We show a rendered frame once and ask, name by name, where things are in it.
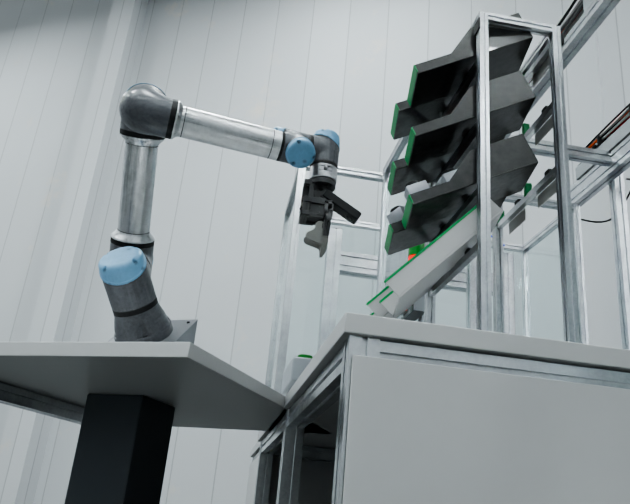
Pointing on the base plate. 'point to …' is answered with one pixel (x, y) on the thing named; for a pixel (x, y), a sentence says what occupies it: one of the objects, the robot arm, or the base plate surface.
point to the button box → (293, 372)
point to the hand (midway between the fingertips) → (323, 252)
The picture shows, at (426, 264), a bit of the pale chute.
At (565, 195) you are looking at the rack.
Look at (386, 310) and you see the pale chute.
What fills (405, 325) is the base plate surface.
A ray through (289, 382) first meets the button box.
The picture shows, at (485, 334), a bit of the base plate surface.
